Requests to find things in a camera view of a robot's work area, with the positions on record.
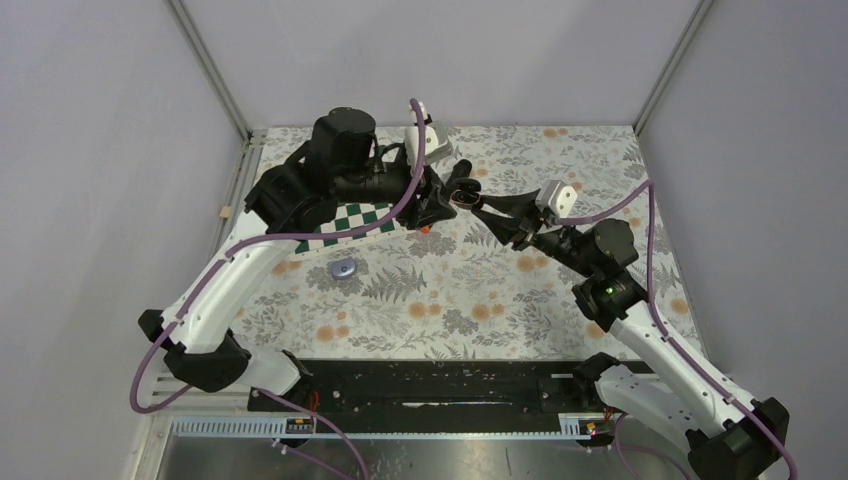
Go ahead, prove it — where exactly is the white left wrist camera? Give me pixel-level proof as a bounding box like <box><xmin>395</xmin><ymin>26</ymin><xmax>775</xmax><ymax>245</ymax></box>
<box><xmin>404</xmin><ymin>120</ymin><xmax>454</xmax><ymax>169</ymax></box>

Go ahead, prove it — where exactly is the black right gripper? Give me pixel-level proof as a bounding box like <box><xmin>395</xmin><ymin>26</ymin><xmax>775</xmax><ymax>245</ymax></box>
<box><xmin>471</xmin><ymin>188</ymin><xmax>598</xmax><ymax>279</ymax></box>

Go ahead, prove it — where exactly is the white slotted cable duct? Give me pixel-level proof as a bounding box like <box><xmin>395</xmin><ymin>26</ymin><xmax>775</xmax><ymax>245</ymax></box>
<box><xmin>170</xmin><ymin>414</ymin><xmax>601</xmax><ymax>441</ymax></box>

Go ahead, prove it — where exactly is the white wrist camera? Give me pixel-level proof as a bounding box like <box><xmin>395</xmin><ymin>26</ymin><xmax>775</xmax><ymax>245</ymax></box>
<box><xmin>534</xmin><ymin>180</ymin><xmax>578</xmax><ymax>220</ymax></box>
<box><xmin>404</xmin><ymin>120</ymin><xmax>454</xmax><ymax>169</ymax></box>

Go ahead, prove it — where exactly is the green white checkered board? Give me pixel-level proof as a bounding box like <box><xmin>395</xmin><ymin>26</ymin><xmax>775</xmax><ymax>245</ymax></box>
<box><xmin>291</xmin><ymin>203</ymin><xmax>411</xmax><ymax>260</ymax></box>

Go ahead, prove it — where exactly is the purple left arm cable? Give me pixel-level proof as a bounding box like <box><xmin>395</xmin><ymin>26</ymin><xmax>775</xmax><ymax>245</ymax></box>
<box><xmin>129</xmin><ymin>98</ymin><xmax>429</xmax><ymax>416</ymax></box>

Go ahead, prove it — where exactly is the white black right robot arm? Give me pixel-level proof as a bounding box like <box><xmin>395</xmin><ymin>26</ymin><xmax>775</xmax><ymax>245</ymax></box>
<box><xmin>465</xmin><ymin>182</ymin><xmax>799</xmax><ymax>479</ymax></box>

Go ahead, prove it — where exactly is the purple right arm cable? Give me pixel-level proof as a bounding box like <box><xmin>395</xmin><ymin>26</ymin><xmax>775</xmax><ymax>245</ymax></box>
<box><xmin>553</xmin><ymin>180</ymin><xmax>800</xmax><ymax>480</ymax></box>

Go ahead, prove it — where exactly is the floral patterned table mat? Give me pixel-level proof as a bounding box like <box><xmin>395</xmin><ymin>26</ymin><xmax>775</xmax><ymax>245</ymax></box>
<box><xmin>228</xmin><ymin>125</ymin><xmax>704</xmax><ymax>362</ymax></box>

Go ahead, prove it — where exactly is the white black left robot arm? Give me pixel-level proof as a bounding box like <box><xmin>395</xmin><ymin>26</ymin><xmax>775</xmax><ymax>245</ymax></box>
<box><xmin>139</xmin><ymin>103</ymin><xmax>455</xmax><ymax>411</ymax></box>

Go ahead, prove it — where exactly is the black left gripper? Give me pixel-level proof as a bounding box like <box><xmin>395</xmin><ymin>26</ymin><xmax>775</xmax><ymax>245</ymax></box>
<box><xmin>336</xmin><ymin>152</ymin><xmax>458</xmax><ymax>229</ymax></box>

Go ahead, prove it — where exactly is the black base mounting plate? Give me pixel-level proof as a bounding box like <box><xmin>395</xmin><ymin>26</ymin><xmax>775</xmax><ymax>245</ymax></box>
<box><xmin>283</xmin><ymin>353</ymin><xmax>620</xmax><ymax>428</ymax></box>

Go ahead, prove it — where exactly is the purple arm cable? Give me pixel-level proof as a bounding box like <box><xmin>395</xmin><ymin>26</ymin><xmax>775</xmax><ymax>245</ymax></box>
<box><xmin>129</xmin><ymin>98</ymin><xmax>429</xmax><ymax>416</ymax></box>
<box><xmin>553</xmin><ymin>180</ymin><xmax>800</xmax><ymax>480</ymax></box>

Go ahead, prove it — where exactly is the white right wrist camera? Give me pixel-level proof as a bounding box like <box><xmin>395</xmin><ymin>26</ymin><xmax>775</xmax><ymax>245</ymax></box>
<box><xmin>534</xmin><ymin>180</ymin><xmax>578</xmax><ymax>220</ymax></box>

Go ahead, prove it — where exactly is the purple earbud charging case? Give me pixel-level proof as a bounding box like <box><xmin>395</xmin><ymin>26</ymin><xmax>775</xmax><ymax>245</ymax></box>
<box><xmin>329</xmin><ymin>257</ymin><xmax>358</xmax><ymax>280</ymax></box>

